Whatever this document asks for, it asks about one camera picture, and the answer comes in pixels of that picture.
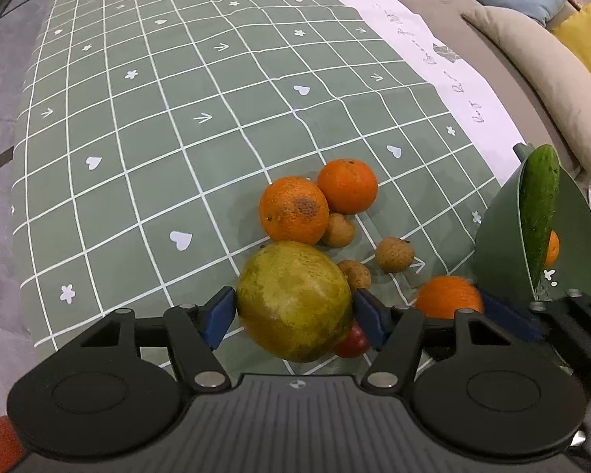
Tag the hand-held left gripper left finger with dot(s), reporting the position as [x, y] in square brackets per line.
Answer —
[220, 319]

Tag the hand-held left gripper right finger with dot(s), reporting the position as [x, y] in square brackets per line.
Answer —
[373, 322]

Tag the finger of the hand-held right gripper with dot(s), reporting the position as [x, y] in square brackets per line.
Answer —
[509, 318]
[574, 308]

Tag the plain orange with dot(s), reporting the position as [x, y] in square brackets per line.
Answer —
[552, 249]
[347, 185]
[445, 299]

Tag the green bowl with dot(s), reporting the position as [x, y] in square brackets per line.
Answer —
[497, 246]

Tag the yellow green mango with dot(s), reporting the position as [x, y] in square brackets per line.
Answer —
[293, 300]

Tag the brown longan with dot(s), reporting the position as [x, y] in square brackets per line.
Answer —
[339, 230]
[357, 273]
[395, 254]

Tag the spotted orange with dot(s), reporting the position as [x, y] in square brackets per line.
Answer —
[290, 209]

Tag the red cherry tomato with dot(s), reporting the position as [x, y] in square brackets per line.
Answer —
[352, 344]

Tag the green cucumber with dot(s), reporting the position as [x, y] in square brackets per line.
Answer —
[539, 207]

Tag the green checked cloth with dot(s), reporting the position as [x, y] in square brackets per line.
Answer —
[177, 133]

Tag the beige pillow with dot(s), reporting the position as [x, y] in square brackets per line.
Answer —
[537, 69]

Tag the beige sofa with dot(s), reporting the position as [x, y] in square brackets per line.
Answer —
[492, 54]

